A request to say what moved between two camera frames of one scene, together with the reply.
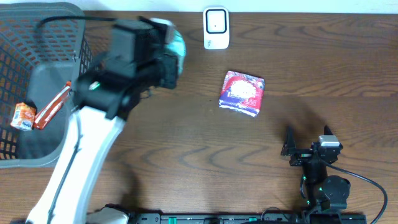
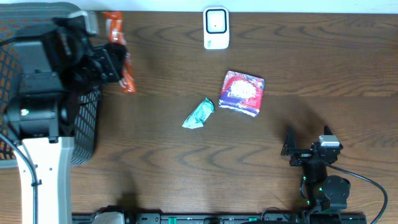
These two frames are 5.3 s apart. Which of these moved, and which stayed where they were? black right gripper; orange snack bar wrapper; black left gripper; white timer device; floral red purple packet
Moved: black left gripper; orange snack bar wrapper
Stayed: black right gripper; floral red purple packet; white timer device
